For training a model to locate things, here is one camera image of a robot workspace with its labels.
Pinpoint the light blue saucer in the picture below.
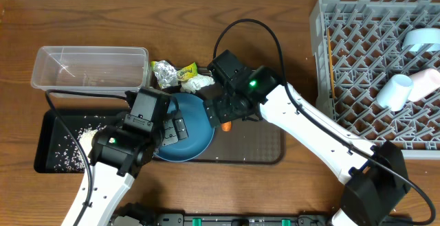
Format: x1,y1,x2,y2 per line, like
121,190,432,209
402,28,440,52

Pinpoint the crumpled white tissue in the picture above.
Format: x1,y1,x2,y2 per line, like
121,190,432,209
180,74,215,93

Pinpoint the dark brown serving tray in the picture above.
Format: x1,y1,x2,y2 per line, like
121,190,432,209
151,68,286,166

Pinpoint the pale pink cup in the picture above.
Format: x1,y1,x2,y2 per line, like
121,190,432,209
408,68,440,102

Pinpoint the dark blue plate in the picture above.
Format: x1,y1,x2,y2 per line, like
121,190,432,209
155,93,215,162

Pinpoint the black plastic tray bin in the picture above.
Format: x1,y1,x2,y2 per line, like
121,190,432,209
34,108,144,173

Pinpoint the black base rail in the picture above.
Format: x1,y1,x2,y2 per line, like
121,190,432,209
109,203,331,226

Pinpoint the pile of white rice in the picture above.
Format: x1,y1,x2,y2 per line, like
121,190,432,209
46,115,113,173

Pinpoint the orange carrot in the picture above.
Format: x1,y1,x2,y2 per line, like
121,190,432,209
221,122,232,132

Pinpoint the crumpled foil snack wrapper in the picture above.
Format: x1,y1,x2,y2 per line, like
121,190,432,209
151,60,198,89

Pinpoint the light blue cup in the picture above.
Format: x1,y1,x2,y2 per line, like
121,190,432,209
376,74,414,111

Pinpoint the wooden chopstick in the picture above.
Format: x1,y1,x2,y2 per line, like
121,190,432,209
327,28,336,99

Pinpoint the grey dishwasher rack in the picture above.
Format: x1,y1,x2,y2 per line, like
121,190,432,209
310,0,439,160

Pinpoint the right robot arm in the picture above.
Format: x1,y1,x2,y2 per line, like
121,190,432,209
204,65,410,225

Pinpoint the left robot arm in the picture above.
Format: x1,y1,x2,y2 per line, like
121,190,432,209
62,111,182,225

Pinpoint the clear plastic bin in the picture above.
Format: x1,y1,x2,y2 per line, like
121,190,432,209
31,46,153,95

